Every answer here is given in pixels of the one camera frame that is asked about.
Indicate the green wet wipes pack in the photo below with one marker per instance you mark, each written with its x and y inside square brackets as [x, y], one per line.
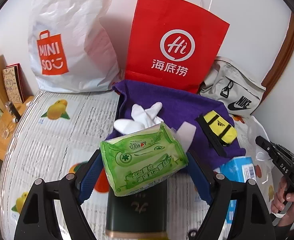
[142, 160]

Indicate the grey waist bag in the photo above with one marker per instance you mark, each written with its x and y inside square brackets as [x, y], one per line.
[219, 80]

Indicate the white sock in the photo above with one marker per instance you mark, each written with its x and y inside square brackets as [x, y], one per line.
[186, 135]
[144, 116]

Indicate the red paper bag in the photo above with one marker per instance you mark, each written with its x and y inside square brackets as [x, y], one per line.
[161, 17]

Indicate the blue tissue pack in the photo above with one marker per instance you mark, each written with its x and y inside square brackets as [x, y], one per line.
[236, 170]

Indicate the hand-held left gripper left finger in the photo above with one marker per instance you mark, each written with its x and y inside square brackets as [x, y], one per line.
[89, 177]

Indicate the patterned book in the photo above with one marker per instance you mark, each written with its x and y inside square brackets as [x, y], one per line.
[12, 82]

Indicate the clear glass cup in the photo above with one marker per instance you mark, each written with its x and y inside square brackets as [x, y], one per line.
[3, 131]

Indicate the purple towel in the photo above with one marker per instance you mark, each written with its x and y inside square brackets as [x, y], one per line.
[181, 105]

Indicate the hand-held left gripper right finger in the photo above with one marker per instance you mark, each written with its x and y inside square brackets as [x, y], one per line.
[199, 177]

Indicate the white plastic shopping bag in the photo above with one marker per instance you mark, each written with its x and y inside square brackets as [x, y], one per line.
[74, 30]

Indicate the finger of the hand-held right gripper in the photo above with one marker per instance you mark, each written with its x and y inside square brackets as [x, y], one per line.
[265, 146]

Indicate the brown wooden door frame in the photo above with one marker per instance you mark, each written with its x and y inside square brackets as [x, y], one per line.
[284, 55]

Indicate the small black bottle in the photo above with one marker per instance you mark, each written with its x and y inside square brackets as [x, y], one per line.
[12, 110]

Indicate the wooden nightstand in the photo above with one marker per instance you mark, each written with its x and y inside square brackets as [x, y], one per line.
[2, 145]

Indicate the person's right hand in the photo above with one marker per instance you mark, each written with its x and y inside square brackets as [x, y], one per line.
[280, 200]

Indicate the dark green tea tin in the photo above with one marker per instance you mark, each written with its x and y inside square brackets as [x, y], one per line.
[137, 212]

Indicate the fruit print tablecloth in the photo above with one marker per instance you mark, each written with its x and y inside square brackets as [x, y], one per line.
[49, 145]

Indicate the yellow and black pouch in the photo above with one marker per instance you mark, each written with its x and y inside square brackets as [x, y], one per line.
[219, 127]

